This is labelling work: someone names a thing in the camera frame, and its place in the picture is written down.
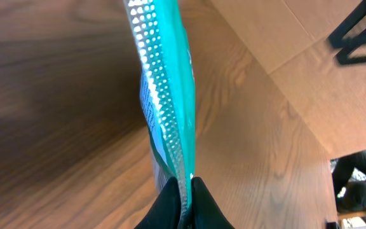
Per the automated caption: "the green white gloves package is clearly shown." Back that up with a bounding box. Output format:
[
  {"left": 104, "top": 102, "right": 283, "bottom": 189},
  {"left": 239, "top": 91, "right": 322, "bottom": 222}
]
[{"left": 124, "top": 0, "right": 196, "bottom": 221}]

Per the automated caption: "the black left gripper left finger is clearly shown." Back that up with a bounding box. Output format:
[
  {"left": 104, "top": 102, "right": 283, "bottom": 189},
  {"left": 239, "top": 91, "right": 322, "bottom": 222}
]
[{"left": 135, "top": 177, "right": 181, "bottom": 229}]

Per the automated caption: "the black metal stand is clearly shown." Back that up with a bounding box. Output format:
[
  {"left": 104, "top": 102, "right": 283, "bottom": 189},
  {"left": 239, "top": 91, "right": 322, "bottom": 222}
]
[{"left": 327, "top": 0, "right": 366, "bottom": 66}]

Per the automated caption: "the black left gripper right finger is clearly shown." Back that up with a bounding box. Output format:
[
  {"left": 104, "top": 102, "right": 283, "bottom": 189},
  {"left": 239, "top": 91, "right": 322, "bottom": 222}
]
[{"left": 191, "top": 177, "right": 234, "bottom": 229}]

